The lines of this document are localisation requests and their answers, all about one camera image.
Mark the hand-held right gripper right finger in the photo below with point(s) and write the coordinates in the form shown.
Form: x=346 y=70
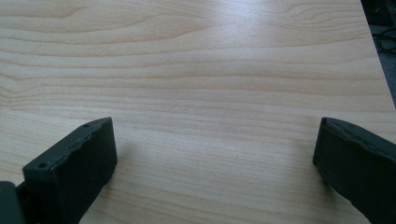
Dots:
x=358 y=168

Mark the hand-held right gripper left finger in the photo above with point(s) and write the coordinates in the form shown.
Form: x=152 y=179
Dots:
x=74 y=174

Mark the black metal stand base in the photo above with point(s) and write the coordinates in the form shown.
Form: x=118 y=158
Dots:
x=378 y=11

